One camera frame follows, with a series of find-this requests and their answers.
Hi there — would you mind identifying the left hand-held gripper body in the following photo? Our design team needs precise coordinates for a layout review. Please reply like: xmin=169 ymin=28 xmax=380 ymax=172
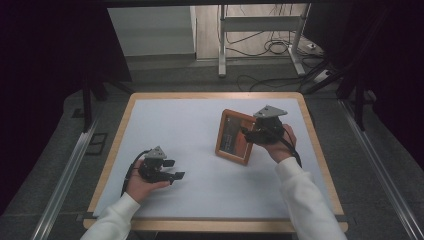
xmin=137 ymin=145 xmax=169 ymax=184

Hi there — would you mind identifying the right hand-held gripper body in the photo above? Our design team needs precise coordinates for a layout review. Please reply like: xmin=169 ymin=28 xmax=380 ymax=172
xmin=244 ymin=104 xmax=290 ymax=146

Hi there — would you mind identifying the wooden picture frame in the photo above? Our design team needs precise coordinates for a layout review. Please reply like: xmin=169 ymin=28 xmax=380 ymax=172
xmin=214 ymin=108 xmax=258 ymax=167

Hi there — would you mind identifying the person's right hand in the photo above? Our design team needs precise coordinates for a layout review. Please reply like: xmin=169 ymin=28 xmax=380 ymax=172
xmin=258 ymin=123 xmax=298 ymax=165

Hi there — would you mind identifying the person's left hand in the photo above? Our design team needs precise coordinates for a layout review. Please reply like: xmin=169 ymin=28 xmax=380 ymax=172
xmin=125 ymin=159 xmax=171 ymax=205

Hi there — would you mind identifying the wooden-edged table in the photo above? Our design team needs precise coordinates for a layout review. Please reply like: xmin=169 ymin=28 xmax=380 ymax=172
xmin=82 ymin=91 xmax=350 ymax=234

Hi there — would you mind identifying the white power strip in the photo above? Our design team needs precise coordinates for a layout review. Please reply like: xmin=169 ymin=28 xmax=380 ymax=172
xmin=312 ymin=68 xmax=335 ymax=85

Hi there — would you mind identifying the black stand leg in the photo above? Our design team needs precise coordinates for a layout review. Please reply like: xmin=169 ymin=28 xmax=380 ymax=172
xmin=353 ymin=81 xmax=367 ymax=132
xmin=81 ymin=75 xmax=109 ymax=134

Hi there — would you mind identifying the white metal stand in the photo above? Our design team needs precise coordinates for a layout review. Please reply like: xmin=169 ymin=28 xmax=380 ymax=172
xmin=217 ymin=3 xmax=312 ymax=79

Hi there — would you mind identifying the white cabinet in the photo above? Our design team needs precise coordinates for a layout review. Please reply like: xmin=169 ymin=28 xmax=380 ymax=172
xmin=106 ymin=5 xmax=197 ymax=58

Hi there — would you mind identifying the dark curtain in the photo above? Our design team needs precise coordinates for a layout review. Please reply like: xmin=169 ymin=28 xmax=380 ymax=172
xmin=0 ymin=0 xmax=133 ymax=216
xmin=302 ymin=0 xmax=424 ymax=171

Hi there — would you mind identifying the left hand-held gripper black cable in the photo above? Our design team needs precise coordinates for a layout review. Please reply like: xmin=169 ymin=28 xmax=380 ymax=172
xmin=120 ymin=149 xmax=152 ymax=197

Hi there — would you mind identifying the hand-held gripper black cable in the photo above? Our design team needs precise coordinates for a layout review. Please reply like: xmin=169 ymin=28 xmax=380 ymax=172
xmin=278 ymin=124 xmax=303 ymax=169
xmin=120 ymin=149 xmax=152 ymax=197

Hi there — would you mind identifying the right hand-held gripper black cable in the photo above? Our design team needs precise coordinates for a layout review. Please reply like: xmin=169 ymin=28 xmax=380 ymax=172
xmin=278 ymin=124 xmax=303 ymax=169

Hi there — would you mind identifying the long black floor cable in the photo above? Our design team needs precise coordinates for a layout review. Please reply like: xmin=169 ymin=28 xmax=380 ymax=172
xmin=236 ymin=74 xmax=303 ymax=93

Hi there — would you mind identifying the tangle of black floor cables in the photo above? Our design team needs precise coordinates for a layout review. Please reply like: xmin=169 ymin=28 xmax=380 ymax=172
xmin=225 ymin=29 xmax=323 ymax=58

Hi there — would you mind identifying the aluminium rail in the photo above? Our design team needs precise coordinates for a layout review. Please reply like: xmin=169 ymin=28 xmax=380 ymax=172
xmin=30 ymin=119 xmax=101 ymax=240
xmin=337 ymin=99 xmax=424 ymax=240

